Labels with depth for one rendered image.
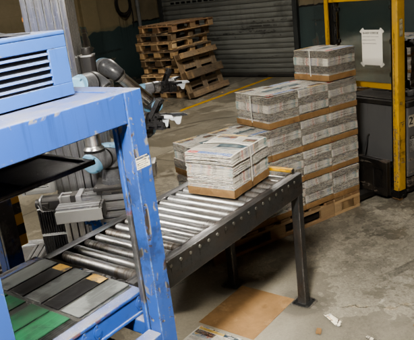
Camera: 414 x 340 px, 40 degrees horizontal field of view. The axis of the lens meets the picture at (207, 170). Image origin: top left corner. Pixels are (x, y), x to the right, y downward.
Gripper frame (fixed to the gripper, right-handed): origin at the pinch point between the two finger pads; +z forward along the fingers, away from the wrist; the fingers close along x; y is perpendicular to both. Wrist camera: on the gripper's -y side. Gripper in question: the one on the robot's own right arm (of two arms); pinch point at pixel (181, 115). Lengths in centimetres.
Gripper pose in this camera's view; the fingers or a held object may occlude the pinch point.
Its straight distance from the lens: 285.2
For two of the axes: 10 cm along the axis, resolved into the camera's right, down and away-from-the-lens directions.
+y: 0.5, 9.8, 1.8
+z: 9.0, 0.3, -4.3
